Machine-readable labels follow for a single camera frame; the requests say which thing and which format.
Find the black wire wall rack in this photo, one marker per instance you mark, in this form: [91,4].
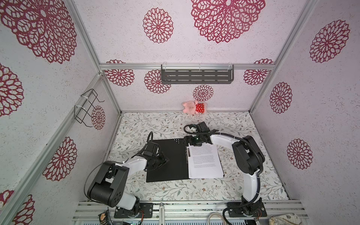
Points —
[83,110]

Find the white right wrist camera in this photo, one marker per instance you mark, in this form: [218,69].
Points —
[192,129]

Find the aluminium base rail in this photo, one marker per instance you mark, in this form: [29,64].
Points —
[190,210]

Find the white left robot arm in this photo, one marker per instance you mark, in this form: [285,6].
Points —
[108,186]

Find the pink plush pig toy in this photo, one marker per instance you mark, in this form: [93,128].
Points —
[194,107]

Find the white printed paper sheet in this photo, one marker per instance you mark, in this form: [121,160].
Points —
[204,162]

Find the teal folder with black inside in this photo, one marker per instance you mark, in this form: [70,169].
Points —
[176,167]

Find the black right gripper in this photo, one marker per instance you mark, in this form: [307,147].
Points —
[191,140]

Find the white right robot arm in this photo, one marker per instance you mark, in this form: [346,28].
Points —
[249,159]

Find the grey slotted wall shelf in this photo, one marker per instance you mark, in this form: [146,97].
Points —
[196,76]

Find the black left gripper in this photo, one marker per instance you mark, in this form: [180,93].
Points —
[163,160]

